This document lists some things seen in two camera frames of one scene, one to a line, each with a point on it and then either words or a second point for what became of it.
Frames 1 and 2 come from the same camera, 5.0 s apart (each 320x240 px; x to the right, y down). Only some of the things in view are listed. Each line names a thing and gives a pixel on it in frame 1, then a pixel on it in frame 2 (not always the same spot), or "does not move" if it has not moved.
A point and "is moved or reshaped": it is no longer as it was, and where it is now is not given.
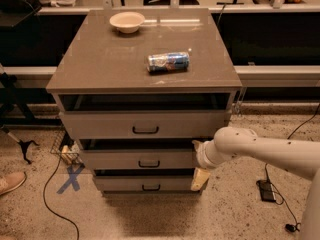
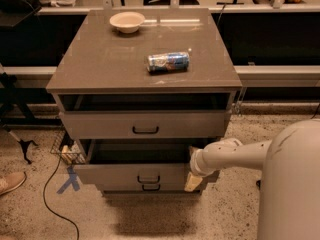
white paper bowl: [127, 22] does not move
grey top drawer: [145, 124] does not move
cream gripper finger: [197, 144] → [192, 150]
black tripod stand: [9, 95] does not move
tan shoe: [10, 181] does not move
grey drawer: [138, 158] is moved or reshaped
